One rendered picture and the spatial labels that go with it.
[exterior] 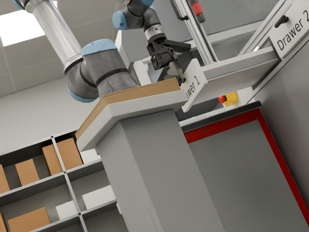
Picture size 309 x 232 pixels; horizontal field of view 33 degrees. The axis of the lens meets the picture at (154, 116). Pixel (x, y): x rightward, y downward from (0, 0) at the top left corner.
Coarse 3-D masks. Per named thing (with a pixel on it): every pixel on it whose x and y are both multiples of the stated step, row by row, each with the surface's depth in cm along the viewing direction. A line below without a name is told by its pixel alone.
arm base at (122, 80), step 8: (112, 72) 165; (120, 72) 166; (128, 72) 169; (104, 80) 165; (112, 80) 164; (120, 80) 164; (128, 80) 165; (104, 88) 164; (112, 88) 163; (120, 88) 162; (128, 88) 162
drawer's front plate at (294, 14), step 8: (296, 0) 177; (304, 0) 173; (296, 8) 178; (304, 8) 174; (288, 16) 184; (296, 16) 180; (304, 16) 176; (280, 24) 190; (288, 24) 185; (304, 24) 177; (272, 32) 196; (280, 32) 191; (288, 32) 187; (296, 32) 182; (304, 32) 178; (272, 40) 197; (288, 40) 188; (296, 40) 184; (288, 48) 190; (280, 56) 196
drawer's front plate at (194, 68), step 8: (192, 64) 193; (184, 72) 202; (192, 72) 195; (200, 72) 190; (192, 80) 197; (200, 80) 190; (184, 88) 207; (200, 88) 192; (192, 96) 202; (192, 104) 208
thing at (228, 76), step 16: (272, 48) 202; (224, 64) 196; (240, 64) 197; (256, 64) 198; (272, 64) 205; (208, 80) 192; (224, 80) 199; (240, 80) 208; (256, 80) 218; (208, 96) 212
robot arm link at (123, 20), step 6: (126, 6) 198; (114, 12) 202; (120, 12) 200; (126, 12) 198; (114, 18) 202; (120, 18) 199; (126, 18) 200; (132, 18) 198; (138, 18) 199; (114, 24) 203; (120, 24) 200; (126, 24) 200; (132, 24) 202; (138, 24) 204
